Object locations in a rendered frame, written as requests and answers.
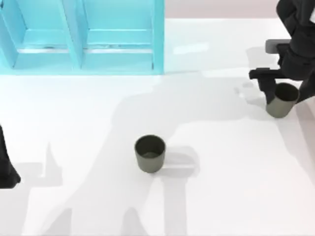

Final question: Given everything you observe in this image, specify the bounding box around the olive grey cup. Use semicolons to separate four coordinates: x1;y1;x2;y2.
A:
266;82;300;119
134;134;167;174

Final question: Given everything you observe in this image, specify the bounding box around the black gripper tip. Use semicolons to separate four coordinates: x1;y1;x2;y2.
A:
0;125;22;190

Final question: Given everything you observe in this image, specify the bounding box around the light blue rack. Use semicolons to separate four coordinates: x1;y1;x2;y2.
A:
0;0;166;76

